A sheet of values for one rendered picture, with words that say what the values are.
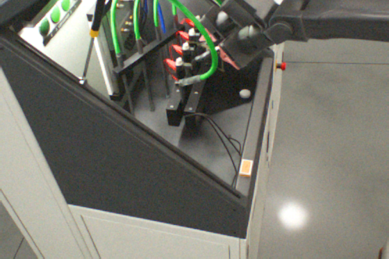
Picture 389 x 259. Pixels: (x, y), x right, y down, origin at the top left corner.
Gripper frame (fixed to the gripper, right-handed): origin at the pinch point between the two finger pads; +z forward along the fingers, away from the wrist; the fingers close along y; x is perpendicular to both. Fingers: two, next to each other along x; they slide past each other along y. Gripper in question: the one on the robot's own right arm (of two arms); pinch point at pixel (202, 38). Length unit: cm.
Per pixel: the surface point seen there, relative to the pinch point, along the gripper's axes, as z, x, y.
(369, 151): 52, -92, -121
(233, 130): 23.3, -5.0, -33.9
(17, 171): 52, 47, 7
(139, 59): 27.2, 0.6, 6.7
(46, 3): 5.3, 26.9, 33.8
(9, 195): 69, 49, 3
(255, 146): 5.7, 8.1, -34.5
